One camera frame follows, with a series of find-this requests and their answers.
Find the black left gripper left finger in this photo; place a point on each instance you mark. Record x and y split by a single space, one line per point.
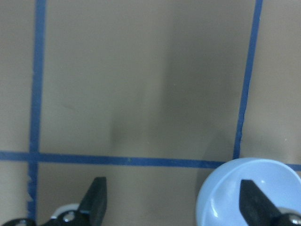
89 212

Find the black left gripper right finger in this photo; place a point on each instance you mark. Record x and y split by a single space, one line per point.
258 210

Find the blue bowl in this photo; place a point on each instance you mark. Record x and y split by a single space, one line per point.
218 199

